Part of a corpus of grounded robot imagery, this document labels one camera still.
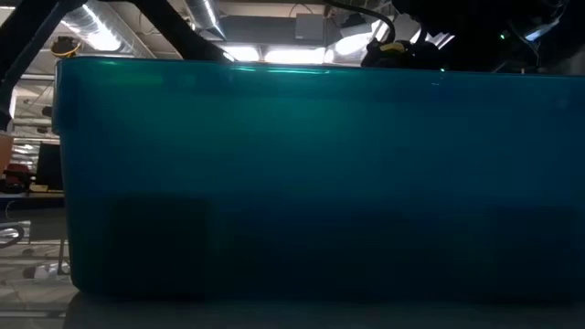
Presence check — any black monitor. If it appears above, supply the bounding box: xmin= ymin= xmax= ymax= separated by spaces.
xmin=35 ymin=141 xmax=64 ymax=192

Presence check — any wide silver duct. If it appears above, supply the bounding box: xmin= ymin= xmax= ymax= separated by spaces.
xmin=61 ymin=0 xmax=159 ymax=59

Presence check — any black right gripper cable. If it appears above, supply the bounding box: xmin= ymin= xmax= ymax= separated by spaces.
xmin=322 ymin=0 xmax=398 ymax=45

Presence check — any red desk object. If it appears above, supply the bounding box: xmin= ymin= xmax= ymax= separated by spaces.
xmin=3 ymin=163 xmax=32 ymax=191

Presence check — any chrome chair base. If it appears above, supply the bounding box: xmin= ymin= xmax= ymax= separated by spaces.
xmin=0 ymin=220 xmax=32 ymax=250

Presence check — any silver ventilation duct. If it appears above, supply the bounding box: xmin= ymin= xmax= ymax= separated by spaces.
xmin=182 ymin=0 xmax=229 ymax=41

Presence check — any grey ceiling box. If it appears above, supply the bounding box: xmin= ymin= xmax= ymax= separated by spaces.
xmin=294 ymin=13 xmax=326 ymax=43

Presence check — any teal plastic tray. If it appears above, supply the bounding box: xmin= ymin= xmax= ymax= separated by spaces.
xmin=52 ymin=55 xmax=585 ymax=302

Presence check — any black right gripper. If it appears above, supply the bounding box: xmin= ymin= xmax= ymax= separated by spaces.
xmin=359 ymin=38 xmax=456 ymax=73

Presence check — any yellow black cord reel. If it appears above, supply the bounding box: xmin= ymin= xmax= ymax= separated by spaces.
xmin=49 ymin=36 xmax=82 ymax=59

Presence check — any bright ceiling light panel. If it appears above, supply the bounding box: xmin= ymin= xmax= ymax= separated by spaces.
xmin=218 ymin=44 xmax=333 ymax=66

